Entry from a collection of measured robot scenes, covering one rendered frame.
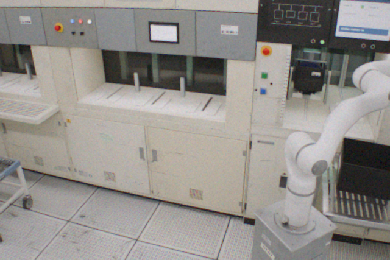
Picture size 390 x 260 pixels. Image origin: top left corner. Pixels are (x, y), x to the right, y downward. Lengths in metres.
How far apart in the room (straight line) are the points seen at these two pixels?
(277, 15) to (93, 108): 1.48
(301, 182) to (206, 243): 1.23
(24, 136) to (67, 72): 0.89
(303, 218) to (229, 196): 1.05
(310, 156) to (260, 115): 0.87
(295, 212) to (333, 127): 0.42
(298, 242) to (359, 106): 0.63
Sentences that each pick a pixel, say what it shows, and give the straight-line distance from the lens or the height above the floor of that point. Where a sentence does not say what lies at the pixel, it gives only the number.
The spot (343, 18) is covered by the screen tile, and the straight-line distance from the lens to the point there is 1.96.
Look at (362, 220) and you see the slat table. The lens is 1.77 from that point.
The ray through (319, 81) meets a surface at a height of 1.01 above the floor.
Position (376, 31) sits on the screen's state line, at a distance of 2.00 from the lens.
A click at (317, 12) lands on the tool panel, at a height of 1.59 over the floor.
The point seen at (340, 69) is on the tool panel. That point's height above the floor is 1.01.
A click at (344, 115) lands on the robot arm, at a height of 1.30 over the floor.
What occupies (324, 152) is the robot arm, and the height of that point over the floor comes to 1.18.
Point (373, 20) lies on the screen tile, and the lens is 1.98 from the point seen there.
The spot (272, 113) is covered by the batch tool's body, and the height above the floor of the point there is 0.95.
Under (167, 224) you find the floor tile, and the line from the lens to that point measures 2.69.
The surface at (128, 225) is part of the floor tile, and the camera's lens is 2.72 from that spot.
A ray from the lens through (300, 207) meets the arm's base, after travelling 1.54.
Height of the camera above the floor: 1.87
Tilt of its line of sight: 27 degrees down
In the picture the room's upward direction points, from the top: straight up
